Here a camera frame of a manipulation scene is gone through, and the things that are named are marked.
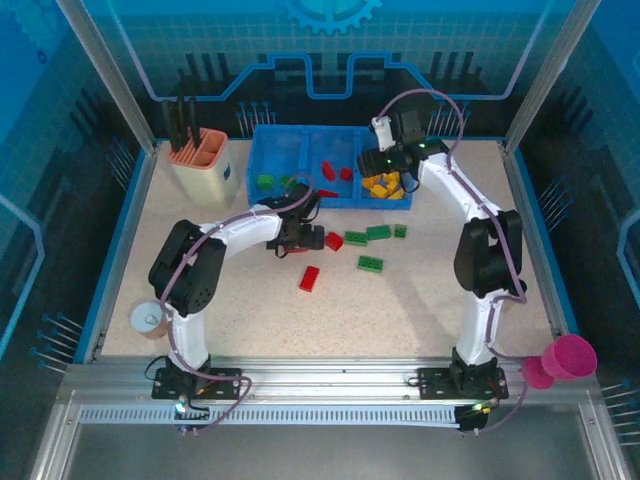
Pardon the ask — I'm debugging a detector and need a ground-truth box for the blue three-compartment bin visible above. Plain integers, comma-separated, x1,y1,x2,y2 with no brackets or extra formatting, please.
248,124,416,211

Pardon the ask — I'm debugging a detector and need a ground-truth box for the cream holder with orange rim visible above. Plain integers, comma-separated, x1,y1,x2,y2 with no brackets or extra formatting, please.
166,128,240,210

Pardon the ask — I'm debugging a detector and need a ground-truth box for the blue table border rim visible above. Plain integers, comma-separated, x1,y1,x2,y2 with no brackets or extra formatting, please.
73,137,582,364

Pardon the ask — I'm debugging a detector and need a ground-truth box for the tin can with pull tab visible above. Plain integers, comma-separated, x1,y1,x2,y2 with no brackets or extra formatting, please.
130,301,170,341

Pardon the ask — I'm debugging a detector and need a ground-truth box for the pink plastic cup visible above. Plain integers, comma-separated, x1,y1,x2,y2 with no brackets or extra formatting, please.
542,334,599,382

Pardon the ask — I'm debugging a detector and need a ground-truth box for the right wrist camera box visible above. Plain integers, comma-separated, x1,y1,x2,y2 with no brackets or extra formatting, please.
370,115,397,152

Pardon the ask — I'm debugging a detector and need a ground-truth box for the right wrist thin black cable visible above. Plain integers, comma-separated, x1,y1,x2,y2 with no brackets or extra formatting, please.
398,167,422,195

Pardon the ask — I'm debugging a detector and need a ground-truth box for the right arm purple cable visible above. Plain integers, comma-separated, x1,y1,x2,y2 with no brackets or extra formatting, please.
374,89,530,434

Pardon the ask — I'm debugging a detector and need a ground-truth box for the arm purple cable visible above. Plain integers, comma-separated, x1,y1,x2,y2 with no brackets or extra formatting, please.
374,89,530,434
160,173,317,432

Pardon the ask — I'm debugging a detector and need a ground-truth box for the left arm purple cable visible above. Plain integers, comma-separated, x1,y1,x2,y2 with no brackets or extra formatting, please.
160,173,317,432

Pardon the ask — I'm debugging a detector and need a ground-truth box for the aluminium mounting rail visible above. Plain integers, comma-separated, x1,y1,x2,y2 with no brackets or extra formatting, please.
62,355,604,404

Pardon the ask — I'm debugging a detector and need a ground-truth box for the black utensil handle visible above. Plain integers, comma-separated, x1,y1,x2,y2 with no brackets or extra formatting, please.
160,99,175,151
173,98,186,151
186,97,200,146

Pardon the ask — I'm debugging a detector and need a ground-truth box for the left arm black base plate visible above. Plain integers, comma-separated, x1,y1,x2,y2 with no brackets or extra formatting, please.
151,367,245,401

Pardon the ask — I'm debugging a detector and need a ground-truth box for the slotted grey cable duct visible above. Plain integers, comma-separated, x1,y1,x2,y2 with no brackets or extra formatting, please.
78,404,464,429

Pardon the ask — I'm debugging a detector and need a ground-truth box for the aluminium frame post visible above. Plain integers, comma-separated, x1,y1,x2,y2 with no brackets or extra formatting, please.
501,0,605,151
53,0,160,154

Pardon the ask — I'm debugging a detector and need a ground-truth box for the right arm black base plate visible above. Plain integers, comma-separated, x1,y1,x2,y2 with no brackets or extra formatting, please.
417,367,510,401

